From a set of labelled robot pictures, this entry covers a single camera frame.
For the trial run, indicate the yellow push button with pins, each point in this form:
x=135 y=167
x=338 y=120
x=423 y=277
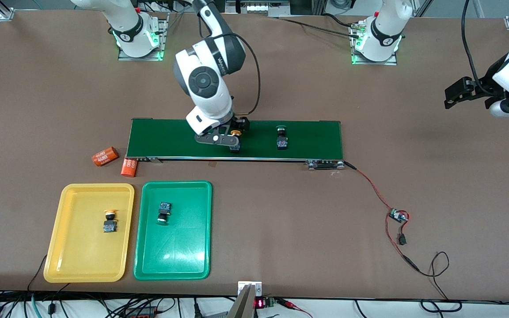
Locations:
x=110 y=227
x=235 y=149

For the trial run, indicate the small black circuit board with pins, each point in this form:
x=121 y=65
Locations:
x=398 y=216

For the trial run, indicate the grey metal bracket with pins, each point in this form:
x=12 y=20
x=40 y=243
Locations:
x=245 y=304

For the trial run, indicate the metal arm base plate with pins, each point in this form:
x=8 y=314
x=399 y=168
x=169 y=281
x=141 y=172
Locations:
x=371 y=62
x=164 y=35

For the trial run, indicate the green push button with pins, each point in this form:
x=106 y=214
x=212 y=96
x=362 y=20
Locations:
x=282 y=143
x=164 y=207

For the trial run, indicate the orange 4680 cylinder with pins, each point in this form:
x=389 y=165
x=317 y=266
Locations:
x=105 y=156
x=129 y=168

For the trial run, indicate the black inline switch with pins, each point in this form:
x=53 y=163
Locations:
x=401 y=240

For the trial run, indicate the red clip lead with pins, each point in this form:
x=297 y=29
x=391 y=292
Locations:
x=290 y=304

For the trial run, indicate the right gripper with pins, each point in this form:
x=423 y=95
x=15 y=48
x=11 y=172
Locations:
x=240 y=124

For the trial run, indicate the red digit display module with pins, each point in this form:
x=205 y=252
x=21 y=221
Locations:
x=260 y=303

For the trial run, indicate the green plastic tray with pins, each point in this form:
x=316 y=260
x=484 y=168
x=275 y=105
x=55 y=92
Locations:
x=172 y=251

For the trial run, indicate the green conveyor belt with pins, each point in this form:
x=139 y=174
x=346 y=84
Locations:
x=316 y=139

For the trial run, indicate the grey control box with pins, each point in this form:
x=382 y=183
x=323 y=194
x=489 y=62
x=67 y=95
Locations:
x=254 y=6

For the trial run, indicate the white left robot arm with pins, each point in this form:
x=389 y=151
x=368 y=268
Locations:
x=385 y=31

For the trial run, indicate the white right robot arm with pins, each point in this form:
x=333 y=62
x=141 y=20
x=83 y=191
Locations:
x=126 y=22

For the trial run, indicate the yellow plastic tray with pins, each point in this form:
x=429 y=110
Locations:
x=89 y=256

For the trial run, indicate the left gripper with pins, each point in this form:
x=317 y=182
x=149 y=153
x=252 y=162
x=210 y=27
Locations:
x=484 y=85

